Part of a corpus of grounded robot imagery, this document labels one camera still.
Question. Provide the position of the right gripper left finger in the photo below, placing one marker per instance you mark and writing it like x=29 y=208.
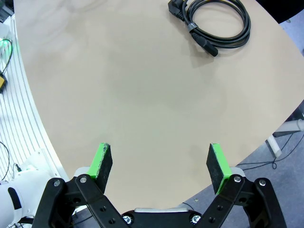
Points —
x=95 y=190

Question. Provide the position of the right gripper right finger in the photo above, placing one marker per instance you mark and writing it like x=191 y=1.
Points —
x=223 y=190

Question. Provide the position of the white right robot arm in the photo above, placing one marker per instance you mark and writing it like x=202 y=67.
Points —
x=23 y=187

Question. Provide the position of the white slatted platform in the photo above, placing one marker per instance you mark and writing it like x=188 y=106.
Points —
x=14 y=118

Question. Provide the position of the yellow black device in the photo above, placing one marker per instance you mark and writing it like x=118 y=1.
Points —
x=2 y=83

